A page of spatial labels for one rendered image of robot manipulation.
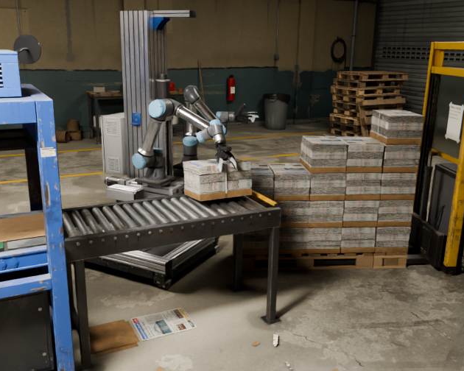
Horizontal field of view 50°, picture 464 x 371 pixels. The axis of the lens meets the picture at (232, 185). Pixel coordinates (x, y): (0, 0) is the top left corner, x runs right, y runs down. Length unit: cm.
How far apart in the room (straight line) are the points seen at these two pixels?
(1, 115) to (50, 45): 765
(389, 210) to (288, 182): 88
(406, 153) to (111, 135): 234
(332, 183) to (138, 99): 165
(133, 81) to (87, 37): 617
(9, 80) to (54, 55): 747
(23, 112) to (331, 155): 243
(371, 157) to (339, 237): 71
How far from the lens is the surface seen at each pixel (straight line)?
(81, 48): 1005
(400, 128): 413
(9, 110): 236
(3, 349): 284
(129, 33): 395
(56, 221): 249
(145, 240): 285
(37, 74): 995
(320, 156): 397
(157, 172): 373
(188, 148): 412
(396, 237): 438
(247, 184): 331
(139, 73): 391
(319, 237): 416
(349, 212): 416
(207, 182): 317
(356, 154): 405
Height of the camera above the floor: 180
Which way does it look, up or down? 16 degrees down
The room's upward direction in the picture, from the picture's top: 1 degrees clockwise
